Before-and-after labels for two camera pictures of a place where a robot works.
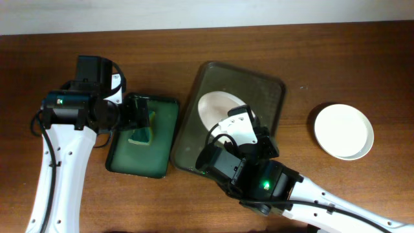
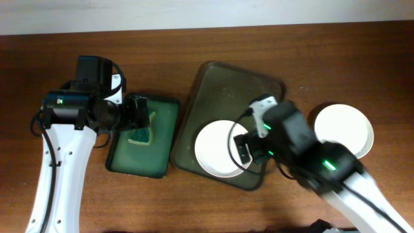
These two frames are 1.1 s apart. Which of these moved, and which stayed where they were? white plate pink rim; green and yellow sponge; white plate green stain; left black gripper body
Moved: white plate pink rim
Stayed: left black gripper body; white plate green stain; green and yellow sponge
